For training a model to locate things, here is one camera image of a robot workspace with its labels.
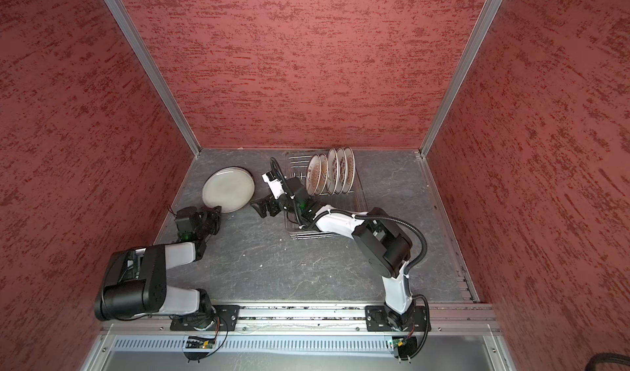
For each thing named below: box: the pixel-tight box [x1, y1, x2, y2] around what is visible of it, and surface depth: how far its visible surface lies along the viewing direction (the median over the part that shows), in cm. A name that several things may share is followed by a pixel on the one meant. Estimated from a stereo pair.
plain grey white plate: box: [201, 166, 256, 214], surface depth 99 cm
